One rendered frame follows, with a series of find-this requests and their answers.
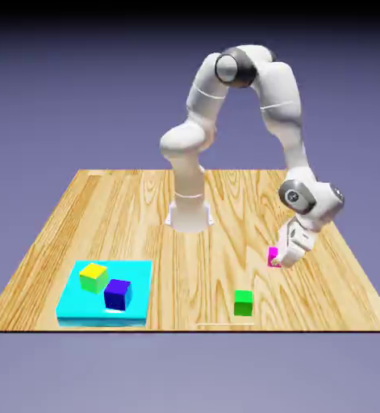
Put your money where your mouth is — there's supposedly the small green cube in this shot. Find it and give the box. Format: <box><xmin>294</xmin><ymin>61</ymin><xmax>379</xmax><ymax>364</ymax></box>
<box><xmin>233</xmin><ymin>290</ymin><xmax>254</xmax><ymax>317</ymax></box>

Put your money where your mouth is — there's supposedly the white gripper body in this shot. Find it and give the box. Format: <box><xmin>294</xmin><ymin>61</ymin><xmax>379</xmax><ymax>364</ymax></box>
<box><xmin>276</xmin><ymin>215</ymin><xmax>319</xmax><ymax>269</ymax></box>

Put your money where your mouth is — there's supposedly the large cyan box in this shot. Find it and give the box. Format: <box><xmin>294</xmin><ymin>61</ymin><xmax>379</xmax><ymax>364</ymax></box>
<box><xmin>55</xmin><ymin>260</ymin><xmax>153</xmax><ymax>328</ymax></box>

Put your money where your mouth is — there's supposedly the small yellow cube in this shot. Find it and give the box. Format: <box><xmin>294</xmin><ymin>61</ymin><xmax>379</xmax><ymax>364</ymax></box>
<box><xmin>78</xmin><ymin>261</ymin><xmax>109</xmax><ymax>295</ymax></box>

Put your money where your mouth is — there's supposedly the small blue cube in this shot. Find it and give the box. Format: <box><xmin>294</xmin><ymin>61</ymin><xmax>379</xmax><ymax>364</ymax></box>
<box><xmin>103</xmin><ymin>278</ymin><xmax>133</xmax><ymax>312</ymax></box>

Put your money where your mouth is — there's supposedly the small magenta cube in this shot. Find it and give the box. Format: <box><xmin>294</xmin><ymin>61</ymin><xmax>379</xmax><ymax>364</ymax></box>
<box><xmin>266</xmin><ymin>246</ymin><xmax>283</xmax><ymax>269</ymax></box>

